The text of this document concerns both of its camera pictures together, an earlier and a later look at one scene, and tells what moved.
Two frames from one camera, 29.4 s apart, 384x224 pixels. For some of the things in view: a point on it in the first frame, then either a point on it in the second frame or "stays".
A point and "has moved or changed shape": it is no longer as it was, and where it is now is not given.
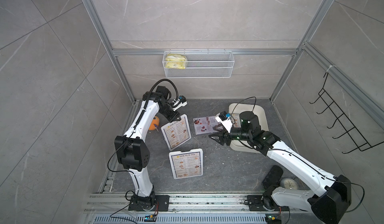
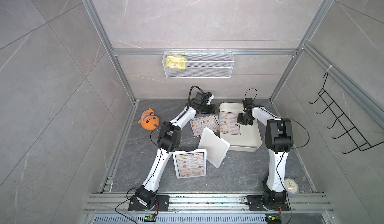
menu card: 187,164 stays
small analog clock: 289,183 stays
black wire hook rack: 361,143 stays
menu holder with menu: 177,132 has moved or changed shape
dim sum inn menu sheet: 187,165 has moved or changed shape
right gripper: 222,136 → 240,121
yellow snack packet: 175,61 stays
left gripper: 175,116 → 212,109
